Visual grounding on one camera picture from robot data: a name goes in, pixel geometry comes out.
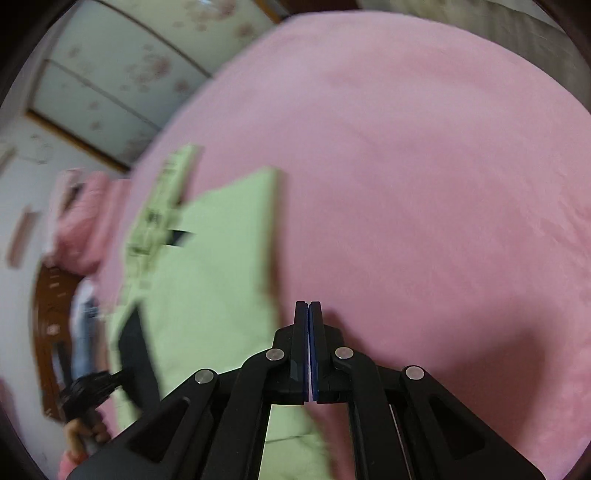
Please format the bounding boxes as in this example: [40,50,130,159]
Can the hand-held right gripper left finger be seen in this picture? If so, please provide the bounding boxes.
[65,300,309,480]

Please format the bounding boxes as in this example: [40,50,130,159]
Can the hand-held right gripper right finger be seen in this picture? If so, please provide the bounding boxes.
[308,301,543,480]

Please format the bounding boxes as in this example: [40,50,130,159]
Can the green and black hooded jacket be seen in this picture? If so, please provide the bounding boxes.
[104,144,333,480]

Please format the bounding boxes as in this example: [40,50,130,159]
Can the person's left forearm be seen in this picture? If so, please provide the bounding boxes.
[58,450,81,480]

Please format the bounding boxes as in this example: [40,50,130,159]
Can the person's left hand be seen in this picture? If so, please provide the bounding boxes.
[65,413,110,462]

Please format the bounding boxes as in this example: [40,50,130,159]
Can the folded blue jeans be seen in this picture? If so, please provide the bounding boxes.
[69,281,109,379]

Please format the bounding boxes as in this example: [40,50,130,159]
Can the wooden headboard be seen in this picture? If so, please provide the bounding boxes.
[32,263,112,416]

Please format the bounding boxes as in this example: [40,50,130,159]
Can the folded pink quilt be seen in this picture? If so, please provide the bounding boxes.
[46,171,132,278]

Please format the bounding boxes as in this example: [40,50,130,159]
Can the pink bed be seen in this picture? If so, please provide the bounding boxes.
[95,9,591,480]

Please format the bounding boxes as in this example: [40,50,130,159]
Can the floral wardrobe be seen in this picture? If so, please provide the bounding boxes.
[28,0,287,171]

